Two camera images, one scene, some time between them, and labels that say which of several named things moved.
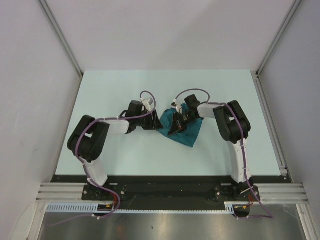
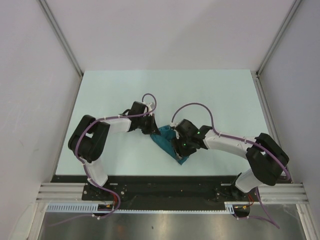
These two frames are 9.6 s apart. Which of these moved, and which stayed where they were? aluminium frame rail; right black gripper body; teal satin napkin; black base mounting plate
Moved: teal satin napkin; right black gripper body
Stayed: aluminium frame rail; black base mounting plate
